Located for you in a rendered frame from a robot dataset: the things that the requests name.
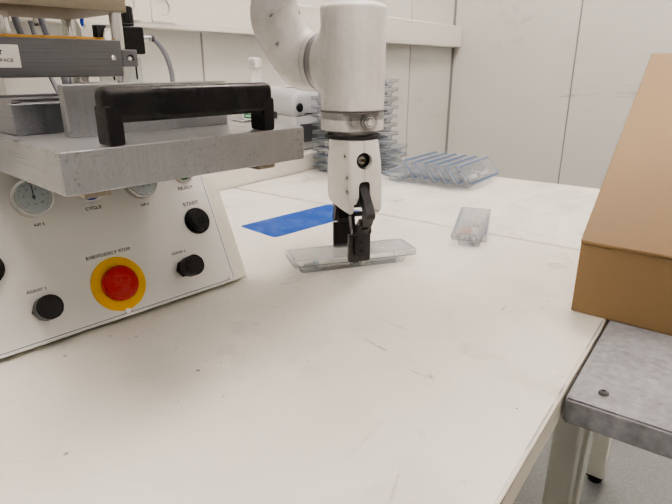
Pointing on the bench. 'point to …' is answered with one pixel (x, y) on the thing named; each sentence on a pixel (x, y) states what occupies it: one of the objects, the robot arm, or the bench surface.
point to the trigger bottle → (254, 75)
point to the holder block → (30, 114)
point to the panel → (102, 257)
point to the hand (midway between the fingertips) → (350, 242)
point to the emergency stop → (119, 283)
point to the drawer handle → (178, 105)
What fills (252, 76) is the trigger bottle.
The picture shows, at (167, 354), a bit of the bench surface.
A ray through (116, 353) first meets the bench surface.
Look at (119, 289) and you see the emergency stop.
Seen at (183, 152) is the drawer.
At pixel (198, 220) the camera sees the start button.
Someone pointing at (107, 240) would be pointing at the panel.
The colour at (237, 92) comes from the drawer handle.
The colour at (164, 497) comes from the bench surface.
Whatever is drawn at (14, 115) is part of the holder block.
